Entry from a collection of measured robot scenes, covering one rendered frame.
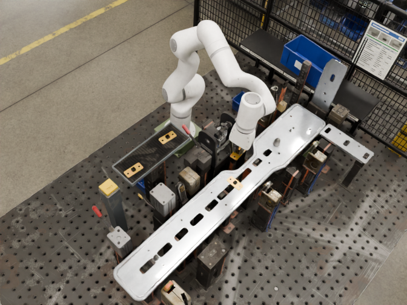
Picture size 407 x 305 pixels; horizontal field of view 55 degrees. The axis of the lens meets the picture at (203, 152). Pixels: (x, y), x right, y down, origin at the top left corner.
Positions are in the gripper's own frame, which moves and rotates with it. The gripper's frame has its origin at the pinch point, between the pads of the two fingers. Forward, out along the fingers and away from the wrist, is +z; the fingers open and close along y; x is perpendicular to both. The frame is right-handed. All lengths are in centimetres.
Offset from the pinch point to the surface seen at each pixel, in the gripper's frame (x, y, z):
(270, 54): 90, -31, 19
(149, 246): -50, -9, 29
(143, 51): 131, -176, 122
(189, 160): -8.5, -19.9, 17.4
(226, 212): -14.8, 8.0, 27.2
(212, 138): 3.2, -15.5, 7.8
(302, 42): 102, -18, 10
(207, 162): -1.5, -13.7, 20.8
